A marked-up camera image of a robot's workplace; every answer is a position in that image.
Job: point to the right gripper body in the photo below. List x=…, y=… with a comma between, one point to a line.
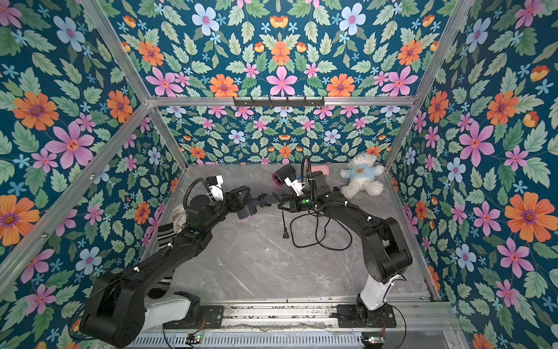
x=294, y=205

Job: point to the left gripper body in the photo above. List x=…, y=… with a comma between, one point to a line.
x=232, y=209

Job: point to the dark grey hair dryer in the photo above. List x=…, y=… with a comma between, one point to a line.
x=280, y=175
x=249, y=205

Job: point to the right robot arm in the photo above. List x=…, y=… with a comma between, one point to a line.
x=386, y=254

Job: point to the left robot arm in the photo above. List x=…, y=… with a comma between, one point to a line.
x=116, y=311

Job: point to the pink hair dryer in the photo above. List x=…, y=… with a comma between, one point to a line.
x=324, y=169

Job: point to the white teddy bear blue shirt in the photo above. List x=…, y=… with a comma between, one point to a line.
x=362, y=173

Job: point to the rolled beige cloth bundle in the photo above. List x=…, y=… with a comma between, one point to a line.
x=179, y=218

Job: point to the small green circuit board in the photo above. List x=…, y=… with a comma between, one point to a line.
x=194, y=339

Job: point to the white slotted vent strip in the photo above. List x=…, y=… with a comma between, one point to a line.
x=252, y=340

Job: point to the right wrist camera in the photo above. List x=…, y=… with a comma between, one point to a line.
x=295, y=184

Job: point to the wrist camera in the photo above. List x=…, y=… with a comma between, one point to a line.
x=215, y=184
x=295, y=184

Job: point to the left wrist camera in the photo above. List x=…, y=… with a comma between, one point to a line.
x=215, y=184

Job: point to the black hook rail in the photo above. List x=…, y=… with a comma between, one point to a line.
x=271, y=102

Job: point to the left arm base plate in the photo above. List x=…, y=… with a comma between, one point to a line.
x=206, y=316

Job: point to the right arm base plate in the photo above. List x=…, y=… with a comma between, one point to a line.
x=358, y=316

